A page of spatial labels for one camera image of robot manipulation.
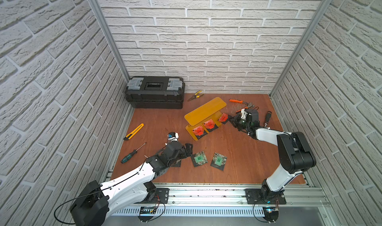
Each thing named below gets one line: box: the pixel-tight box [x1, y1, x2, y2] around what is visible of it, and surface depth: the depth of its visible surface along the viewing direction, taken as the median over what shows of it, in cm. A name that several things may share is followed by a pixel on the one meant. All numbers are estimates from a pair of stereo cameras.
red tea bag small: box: [203, 118, 218, 132], surface depth 102 cm
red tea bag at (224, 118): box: [217, 112, 229, 125], surface depth 99 cm
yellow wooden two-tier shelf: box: [184, 96, 227, 141], surface depth 97 cm
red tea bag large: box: [191, 125, 208, 140], surface depth 99 cm
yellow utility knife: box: [123, 123, 145, 141], surface depth 98 cm
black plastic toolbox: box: [124, 76, 186, 110], surface depth 102 cm
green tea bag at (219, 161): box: [210, 152, 228, 171], surface depth 87 cm
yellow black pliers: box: [187, 90, 205, 103], surface depth 120 cm
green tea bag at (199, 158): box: [191, 150, 208, 168], surface depth 87 cm
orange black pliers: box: [228, 99, 256, 113], surface depth 115 cm
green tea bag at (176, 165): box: [170, 161, 181, 168], surface depth 85 cm
